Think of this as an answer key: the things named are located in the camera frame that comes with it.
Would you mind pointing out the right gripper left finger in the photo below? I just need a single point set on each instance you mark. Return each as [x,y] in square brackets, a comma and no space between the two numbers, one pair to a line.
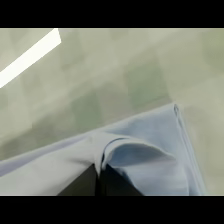
[83,185]

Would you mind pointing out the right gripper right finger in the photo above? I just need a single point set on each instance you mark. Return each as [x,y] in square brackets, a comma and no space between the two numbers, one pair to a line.
[116,185]

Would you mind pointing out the light blue shirt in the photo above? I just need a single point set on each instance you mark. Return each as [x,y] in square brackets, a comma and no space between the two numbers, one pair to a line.
[156,140]

